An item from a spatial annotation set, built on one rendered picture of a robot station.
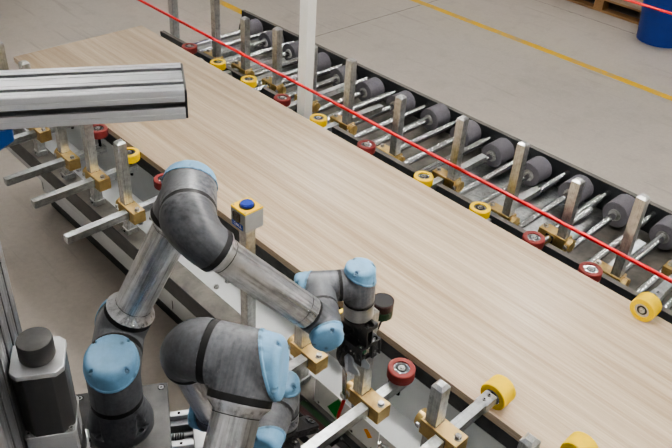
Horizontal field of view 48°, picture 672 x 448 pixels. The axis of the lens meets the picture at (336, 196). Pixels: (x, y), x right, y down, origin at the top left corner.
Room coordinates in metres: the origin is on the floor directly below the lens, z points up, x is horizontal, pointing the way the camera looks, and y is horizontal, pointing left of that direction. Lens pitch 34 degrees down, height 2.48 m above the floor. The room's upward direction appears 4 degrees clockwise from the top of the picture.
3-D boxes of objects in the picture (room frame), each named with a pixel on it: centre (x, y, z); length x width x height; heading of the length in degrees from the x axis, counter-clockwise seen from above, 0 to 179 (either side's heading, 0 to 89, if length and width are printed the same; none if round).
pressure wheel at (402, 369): (1.50, -0.22, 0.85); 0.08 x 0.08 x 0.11
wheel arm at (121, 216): (2.25, 0.80, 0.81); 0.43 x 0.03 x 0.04; 136
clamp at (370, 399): (1.43, -0.13, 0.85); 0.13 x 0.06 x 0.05; 46
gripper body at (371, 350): (1.35, -0.08, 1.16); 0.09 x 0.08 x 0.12; 45
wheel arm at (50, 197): (2.42, 0.98, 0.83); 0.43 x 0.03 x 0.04; 136
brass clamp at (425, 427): (1.25, -0.30, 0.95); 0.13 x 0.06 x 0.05; 46
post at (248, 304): (1.80, 0.26, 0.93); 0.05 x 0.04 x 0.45; 46
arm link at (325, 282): (1.33, 0.03, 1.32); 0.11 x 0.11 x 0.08; 10
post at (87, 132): (2.49, 0.97, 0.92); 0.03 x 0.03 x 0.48; 46
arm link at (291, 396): (1.18, 0.09, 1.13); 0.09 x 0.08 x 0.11; 168
